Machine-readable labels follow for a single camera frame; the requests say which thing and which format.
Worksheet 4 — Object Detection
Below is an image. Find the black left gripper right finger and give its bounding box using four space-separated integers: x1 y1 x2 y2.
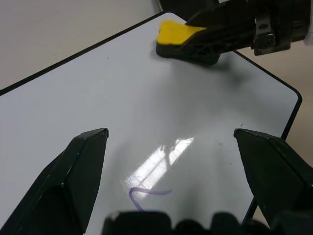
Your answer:
233 128 313 227

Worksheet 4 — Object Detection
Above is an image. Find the smooth finger of the black right gripper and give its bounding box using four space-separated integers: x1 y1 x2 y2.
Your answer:
186 0 256 29

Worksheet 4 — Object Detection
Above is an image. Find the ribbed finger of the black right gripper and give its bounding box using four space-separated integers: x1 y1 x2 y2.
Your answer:
180 17 256 67

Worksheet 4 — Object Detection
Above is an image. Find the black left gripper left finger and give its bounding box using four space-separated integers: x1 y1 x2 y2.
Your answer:
0 127 110 235

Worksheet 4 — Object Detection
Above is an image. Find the yellow eraser with black felt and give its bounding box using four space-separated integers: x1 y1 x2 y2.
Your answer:
155 18 208 60

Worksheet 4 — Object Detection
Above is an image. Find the white whiteboard with black frame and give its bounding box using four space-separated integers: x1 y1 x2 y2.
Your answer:
0 11 303 235

